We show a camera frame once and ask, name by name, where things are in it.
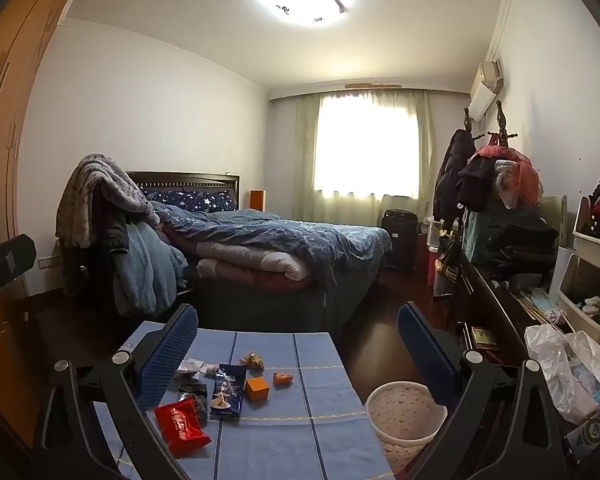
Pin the white plastic bag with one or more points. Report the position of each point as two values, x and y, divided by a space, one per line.
550 360

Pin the dark quilted jacket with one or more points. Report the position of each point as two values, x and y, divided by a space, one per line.
112 230

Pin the blue tablecloth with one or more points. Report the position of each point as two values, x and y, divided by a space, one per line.
280 440

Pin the light blue fleece robe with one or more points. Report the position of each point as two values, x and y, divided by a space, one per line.
145 270

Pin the small orange box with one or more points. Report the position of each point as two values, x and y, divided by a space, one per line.
257 390

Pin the navy star print pillow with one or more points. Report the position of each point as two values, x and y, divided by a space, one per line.
195 200

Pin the black suitcase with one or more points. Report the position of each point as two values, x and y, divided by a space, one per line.
399 240

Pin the white wrapper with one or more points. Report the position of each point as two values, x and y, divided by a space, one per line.
192 367

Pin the blue duvet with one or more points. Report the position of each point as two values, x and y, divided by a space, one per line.
290 235

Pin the teal printed bag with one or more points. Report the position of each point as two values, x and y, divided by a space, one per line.
475 235

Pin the yellow green book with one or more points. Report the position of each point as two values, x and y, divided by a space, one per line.
482 338

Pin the pile of folded blankets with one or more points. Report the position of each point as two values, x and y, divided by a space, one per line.
245 265

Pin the small orange toy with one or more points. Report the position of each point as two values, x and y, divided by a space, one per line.
282 380

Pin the pink storage box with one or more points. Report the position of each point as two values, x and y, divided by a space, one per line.
434 270

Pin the white stacked storage bins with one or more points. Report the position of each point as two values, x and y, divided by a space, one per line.
587 247

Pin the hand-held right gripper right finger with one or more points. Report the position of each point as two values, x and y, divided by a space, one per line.
422 345

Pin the blue snack packet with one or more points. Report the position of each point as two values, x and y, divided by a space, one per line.
227 390

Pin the black yellow bag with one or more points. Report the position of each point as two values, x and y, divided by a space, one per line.
450 255

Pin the dark round object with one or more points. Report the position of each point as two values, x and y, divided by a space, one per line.
592 430

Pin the red storage box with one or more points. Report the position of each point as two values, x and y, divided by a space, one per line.
422 255

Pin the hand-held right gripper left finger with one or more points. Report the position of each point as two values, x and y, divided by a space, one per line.
172 355

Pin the white air conditioner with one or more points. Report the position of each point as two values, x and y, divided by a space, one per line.
485 92

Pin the stack of black clothes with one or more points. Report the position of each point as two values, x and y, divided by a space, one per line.
520 240

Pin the wooden coat rack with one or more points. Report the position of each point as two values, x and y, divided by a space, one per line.
502 125

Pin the white wall socket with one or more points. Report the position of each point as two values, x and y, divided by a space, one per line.
48 261

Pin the wooden bookshelf with books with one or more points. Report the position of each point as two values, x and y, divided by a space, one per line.
495 305

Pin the dark snack wrapper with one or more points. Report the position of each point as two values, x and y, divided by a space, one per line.
192 395

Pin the black jacket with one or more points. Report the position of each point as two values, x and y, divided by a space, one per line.
475 180

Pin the white waste basket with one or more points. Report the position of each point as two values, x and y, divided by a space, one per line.
405 415

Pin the orange wooden cabinet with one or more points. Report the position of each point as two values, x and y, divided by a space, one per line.
257 200

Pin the orange wooden wardrobe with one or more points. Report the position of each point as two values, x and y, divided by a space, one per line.
10 135

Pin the grey fleece blanket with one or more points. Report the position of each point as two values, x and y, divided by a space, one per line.
95 180

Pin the dark wooden headboard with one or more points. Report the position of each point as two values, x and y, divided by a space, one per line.
180 179

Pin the white plastic jug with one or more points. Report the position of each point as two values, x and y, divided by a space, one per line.
433 235

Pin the red snack packet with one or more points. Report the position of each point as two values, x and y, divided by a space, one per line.
180 427

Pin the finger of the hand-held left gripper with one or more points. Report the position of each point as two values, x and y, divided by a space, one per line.
10 260

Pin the red garment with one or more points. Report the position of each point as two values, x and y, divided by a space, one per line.
525 180

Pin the sheer pale curtain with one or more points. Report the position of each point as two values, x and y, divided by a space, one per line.
305 160

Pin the paper ball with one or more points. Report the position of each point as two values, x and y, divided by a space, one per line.
252 360

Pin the white panel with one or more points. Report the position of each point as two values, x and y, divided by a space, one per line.
562 270

